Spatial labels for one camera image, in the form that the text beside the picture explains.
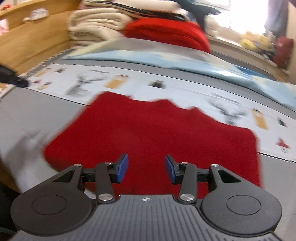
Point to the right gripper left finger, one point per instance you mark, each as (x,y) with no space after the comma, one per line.
(67,200)

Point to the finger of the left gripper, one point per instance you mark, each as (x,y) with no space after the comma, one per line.
(9,76)

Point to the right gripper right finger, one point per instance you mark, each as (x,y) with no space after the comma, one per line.
(226,201)

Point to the dark red knit sweater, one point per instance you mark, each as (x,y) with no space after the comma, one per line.
(148,131)

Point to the tissue pack on headboard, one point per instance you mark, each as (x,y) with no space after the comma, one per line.
(36,14)

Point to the printed white bed sheet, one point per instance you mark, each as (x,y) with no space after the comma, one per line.
(259,104)

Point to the cream folded blankets stack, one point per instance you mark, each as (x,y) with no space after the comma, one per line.
(88,26)

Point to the light blue folded sheet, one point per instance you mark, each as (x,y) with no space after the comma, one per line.
(151,53)

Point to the yellow plush toys pile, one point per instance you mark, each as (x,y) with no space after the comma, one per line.
(257,43)

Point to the dark red cushion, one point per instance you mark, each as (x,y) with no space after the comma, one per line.
(283,52)

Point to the white folded bedding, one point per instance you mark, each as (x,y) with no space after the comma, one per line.
(143,9)

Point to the white plush toy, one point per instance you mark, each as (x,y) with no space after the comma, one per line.
(211,26)

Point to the bright red folded blanket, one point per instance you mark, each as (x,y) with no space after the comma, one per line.
(185,34)

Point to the purple curtain right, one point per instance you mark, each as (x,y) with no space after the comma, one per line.
(277,17)

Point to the window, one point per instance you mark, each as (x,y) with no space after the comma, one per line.
(242,17)

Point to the teal plush shark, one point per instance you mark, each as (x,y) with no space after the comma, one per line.
(198,11)

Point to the wooden bed frame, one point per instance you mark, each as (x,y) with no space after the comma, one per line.
(27,44)

